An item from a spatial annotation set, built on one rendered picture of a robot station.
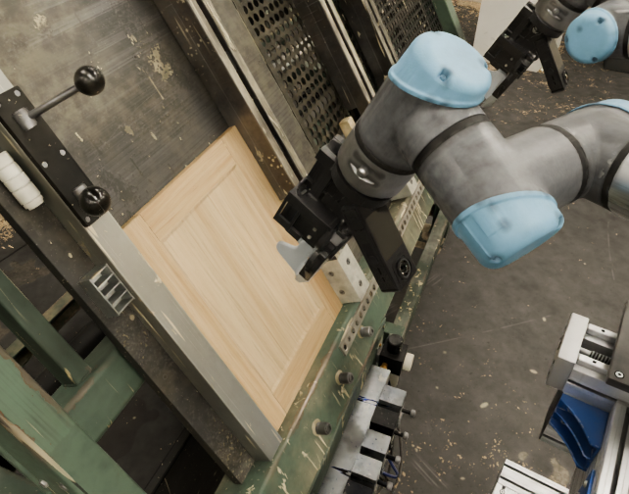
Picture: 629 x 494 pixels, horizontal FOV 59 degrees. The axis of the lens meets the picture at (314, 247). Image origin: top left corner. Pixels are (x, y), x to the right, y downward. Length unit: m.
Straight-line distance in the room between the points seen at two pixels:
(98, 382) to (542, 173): 0.70
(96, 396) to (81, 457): 0.13
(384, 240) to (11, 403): 0.48
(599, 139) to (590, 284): 2.42
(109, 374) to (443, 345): 1.74
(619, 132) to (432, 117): 0.16
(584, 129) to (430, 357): 1.94
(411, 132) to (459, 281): 2.29
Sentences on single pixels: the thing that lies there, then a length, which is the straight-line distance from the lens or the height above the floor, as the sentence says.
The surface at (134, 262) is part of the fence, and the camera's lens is 0.89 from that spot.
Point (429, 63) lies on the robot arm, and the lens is 0.46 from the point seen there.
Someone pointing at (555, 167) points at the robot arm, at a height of 1.61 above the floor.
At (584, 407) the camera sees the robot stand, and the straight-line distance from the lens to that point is 1.25.
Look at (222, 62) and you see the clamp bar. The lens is 1.10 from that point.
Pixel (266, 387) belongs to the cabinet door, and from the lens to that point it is 1.10.
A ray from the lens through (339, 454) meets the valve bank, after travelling 1.27.
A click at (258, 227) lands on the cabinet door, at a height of 1.15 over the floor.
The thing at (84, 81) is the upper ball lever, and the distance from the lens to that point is 0.78.
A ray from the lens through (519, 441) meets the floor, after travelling 2.27.
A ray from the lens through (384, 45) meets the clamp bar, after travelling 1.73.
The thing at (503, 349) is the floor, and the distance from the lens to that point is 2.51.
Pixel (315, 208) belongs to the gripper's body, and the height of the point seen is 1.49.
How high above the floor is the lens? 1.85
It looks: 41 degrees down
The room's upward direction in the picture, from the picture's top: straight up
